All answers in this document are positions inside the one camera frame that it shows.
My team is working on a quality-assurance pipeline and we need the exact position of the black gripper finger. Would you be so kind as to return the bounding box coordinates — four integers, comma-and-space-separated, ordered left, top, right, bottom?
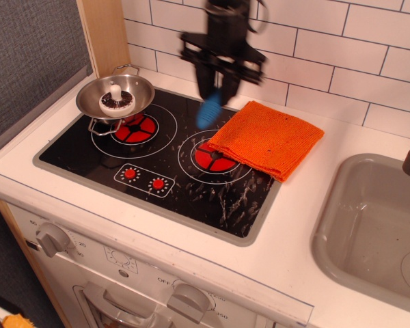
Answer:
195, 63, 217, 100
220, 72, 241, 106

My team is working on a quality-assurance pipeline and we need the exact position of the grey plastic sink basin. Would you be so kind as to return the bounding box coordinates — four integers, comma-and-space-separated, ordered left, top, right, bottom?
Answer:
312, 154, 410, 312

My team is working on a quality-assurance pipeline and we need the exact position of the white toy mushroom slice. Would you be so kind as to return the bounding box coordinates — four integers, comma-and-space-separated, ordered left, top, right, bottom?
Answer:
99, 84, 136, 118

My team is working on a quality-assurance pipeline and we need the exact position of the grey oven knob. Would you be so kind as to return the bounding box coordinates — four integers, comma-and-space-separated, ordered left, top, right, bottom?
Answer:
167, 284, 210, 324
36, 223, 70, 258

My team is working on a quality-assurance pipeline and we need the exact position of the right red stove button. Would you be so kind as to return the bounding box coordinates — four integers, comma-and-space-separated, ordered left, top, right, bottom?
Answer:
152, 178, 165, 190

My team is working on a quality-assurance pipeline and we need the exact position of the left grey oven knob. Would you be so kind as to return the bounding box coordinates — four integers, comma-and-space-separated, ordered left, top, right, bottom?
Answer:
36, 223, 70, 258

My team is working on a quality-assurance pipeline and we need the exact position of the blue handled metal fork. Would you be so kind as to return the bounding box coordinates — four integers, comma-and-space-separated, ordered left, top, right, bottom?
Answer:
196, 87, 221, 129

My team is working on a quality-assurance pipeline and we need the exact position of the red stove button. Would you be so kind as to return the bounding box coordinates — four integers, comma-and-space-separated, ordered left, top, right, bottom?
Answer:
124, 168, 137, 180
152, 178, 165, 190

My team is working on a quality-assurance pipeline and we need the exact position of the left red stove button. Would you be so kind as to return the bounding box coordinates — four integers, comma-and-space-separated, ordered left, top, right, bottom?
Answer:
124, 168, 137, 180

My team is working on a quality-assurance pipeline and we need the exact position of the small steel pot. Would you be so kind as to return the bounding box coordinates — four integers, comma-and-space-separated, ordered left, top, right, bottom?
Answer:
76, 67, 155, 136

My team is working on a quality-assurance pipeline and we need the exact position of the black toy stovetop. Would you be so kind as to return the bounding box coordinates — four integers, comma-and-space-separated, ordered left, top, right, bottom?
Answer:
33, 90, 280, 246

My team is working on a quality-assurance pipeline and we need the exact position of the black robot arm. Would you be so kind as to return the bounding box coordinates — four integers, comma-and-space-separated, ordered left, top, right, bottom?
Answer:
180, 1, 266, 106

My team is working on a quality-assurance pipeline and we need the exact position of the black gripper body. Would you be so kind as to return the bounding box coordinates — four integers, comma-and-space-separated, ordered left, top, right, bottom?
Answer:
180, 12, 266, 84

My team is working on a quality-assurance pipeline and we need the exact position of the orange object bottom left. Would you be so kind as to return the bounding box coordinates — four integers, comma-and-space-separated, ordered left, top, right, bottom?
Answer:
1, 314, 35, 328

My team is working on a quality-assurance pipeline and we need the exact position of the wooden side post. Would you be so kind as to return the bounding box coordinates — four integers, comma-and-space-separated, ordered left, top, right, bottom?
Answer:
77, 0, 130, 77

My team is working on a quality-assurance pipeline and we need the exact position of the oven door with handle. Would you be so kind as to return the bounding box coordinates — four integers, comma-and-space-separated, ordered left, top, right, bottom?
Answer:
72, 281, 260, 328

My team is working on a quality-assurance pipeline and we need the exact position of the orange folded cloth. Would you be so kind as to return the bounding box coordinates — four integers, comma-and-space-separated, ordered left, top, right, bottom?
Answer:
208, 101, 325, 182

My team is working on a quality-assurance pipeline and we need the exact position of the right grey oven knob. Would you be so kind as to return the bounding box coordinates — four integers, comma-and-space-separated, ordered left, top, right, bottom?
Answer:
167, 284, 210, 324

